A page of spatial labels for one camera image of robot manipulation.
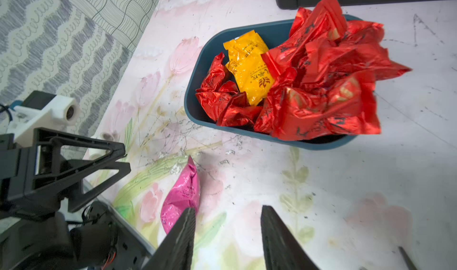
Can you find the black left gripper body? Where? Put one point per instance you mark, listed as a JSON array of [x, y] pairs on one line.
[[19, 198]]

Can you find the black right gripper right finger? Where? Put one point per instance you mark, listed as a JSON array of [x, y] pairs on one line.
[[281, 250]]

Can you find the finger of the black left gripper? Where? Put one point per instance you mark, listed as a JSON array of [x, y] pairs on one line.
[[74, 186], [49, 143]]

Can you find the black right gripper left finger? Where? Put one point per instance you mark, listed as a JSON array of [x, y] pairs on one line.
[[176, 250]]

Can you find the magenta tea bag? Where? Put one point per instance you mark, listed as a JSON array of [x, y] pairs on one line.
[[185, 193]]

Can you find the yellow tea bag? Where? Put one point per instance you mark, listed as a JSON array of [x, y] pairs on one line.
[[247, 66]]

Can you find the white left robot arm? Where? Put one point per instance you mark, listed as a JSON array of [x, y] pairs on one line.
[[53, 189]]

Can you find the pile of red tea bags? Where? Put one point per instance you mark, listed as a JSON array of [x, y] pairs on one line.
[[325, 68]]

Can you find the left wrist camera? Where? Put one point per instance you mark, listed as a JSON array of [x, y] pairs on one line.
[[41, 110]]

